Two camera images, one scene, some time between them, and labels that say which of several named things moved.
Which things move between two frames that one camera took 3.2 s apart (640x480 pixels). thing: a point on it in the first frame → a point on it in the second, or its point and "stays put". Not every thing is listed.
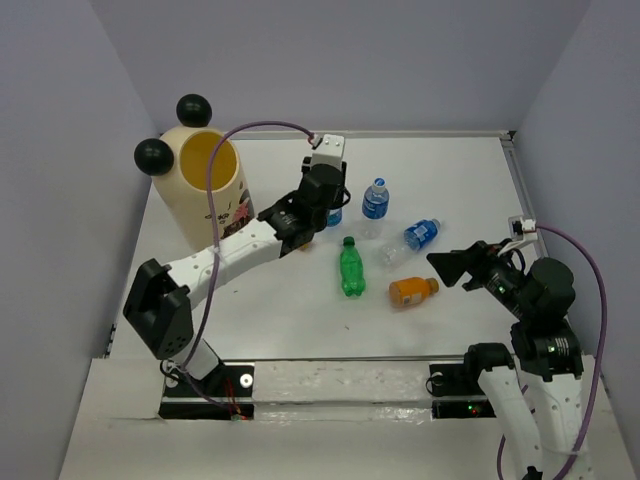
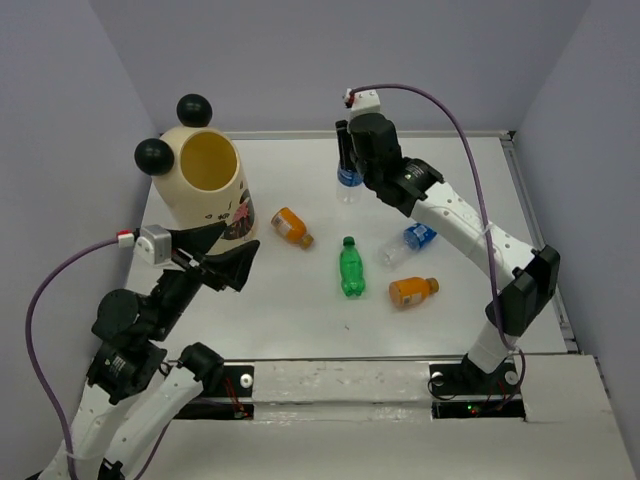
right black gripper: x=475 y=259 → x=347 y=160
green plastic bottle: x=351 y=268 stays put
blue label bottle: x=375 y=207 → x=349 y=186
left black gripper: x=339 y=196 → x=234 y=264
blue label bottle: x=416 y=237 stays put
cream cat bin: x=180 y=164 stays put
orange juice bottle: x=411 y=291 stays put
